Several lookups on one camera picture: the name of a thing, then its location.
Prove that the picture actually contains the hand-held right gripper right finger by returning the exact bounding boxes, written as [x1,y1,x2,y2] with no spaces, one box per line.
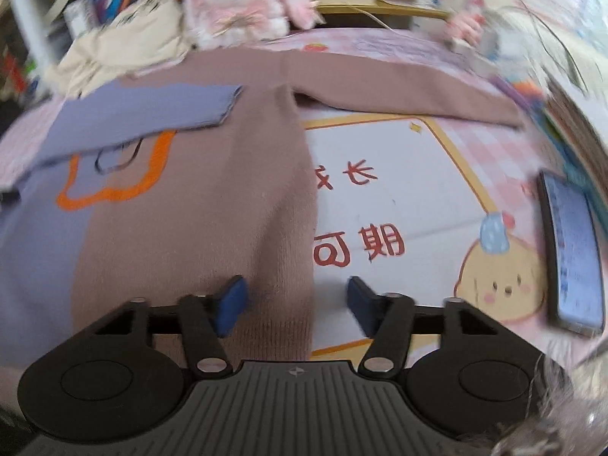
[348,275,504,381]

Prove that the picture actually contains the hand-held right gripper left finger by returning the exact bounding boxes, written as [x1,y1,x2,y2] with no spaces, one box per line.
[88,274,249,379]

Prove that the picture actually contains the purple and brown sweater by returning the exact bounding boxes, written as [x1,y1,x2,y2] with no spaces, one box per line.
[0,47,526,371]

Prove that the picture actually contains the cream printed shirt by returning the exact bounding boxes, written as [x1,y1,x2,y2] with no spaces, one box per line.
[47,0,195,96]

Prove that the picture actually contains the black smartphone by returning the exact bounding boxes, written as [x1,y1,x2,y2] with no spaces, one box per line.
[537,169,606,338]

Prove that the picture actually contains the white plush rabbit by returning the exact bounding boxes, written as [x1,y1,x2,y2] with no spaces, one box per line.
[183,0,321,51]

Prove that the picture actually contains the wooden and white bookshelf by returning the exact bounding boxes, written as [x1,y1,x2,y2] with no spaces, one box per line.
[0,0,476,105]

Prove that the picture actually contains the white cable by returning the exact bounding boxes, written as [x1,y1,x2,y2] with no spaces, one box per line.
[475,0,590,86]

